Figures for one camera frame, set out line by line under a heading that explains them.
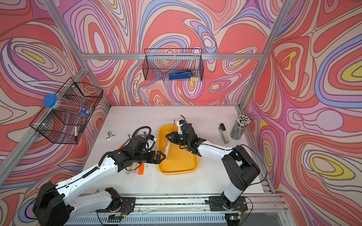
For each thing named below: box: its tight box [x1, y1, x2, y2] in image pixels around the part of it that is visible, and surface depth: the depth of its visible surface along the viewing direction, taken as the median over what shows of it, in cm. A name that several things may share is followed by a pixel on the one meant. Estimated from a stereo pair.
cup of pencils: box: [229, 114, 251, 140], surface depth 90 cm
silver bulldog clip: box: [106, 130, 117, 141], surface depth 103 cm
